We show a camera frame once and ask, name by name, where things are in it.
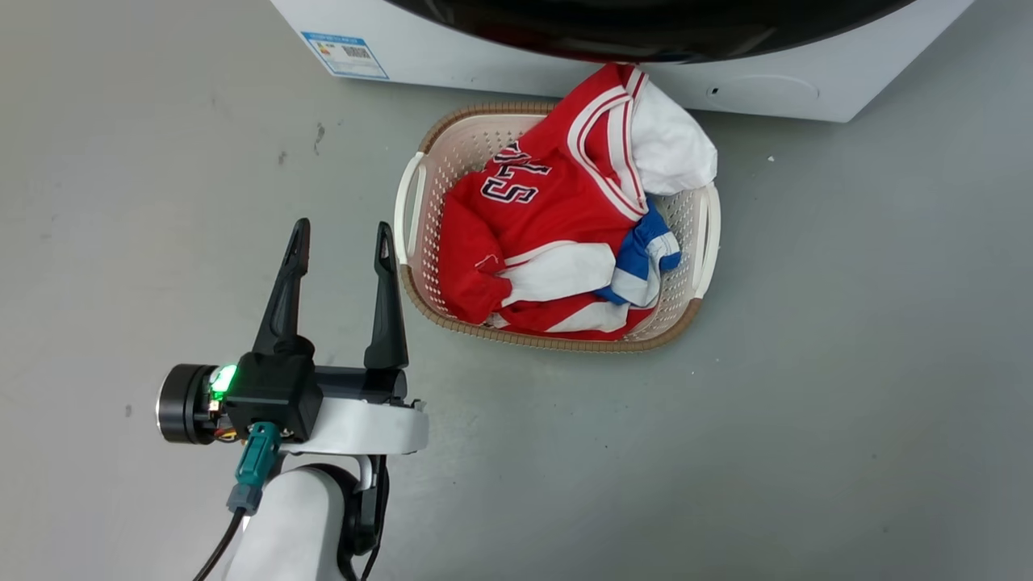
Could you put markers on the black glass washing machine door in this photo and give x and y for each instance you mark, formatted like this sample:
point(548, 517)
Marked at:
point(646, 28)

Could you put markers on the red white basketball jersey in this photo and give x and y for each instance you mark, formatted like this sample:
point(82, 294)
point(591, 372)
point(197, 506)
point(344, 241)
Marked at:
point(557, 214)

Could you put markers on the white washing machine body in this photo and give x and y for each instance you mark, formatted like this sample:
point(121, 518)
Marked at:
point(500, 56)

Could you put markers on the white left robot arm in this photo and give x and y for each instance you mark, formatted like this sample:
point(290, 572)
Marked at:
point(286, 524)

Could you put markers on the blue white striped garment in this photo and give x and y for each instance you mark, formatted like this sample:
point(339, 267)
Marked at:
point(639, 252)

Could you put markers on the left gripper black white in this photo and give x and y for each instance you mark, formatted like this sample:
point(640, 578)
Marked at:
point(367, 428)

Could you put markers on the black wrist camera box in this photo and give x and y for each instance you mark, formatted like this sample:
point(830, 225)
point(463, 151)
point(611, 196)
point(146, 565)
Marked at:
point(274, 395)

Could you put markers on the round white filter cover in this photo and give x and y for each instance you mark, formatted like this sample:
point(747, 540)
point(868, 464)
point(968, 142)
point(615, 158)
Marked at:
point(763, 87)

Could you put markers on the blue white energy label sticker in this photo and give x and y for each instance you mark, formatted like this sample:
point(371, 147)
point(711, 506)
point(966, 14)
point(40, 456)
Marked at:
point(345, 55)

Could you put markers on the beige perforated laundry basket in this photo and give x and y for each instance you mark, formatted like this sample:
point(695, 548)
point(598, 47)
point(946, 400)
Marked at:
point(453, 147)

